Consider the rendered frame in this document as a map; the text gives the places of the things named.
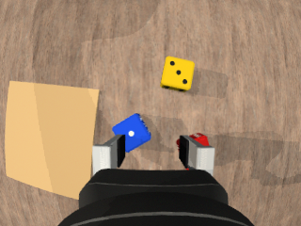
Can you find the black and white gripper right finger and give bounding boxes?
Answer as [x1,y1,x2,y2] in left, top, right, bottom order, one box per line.
[179,136,215,176]

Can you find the blue die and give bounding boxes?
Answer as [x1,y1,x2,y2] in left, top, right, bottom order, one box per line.
[112,113,151,153]

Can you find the yellow die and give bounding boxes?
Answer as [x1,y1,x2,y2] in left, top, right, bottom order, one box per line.
[160,56,195,92]

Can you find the tan flat mat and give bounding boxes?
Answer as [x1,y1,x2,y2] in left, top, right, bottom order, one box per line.
[5,81,100,200]

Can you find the red die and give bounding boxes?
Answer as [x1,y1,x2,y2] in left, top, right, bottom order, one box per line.
[176,133,209,150]

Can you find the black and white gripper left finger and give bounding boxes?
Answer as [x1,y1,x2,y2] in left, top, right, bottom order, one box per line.
[92,134,125,175]

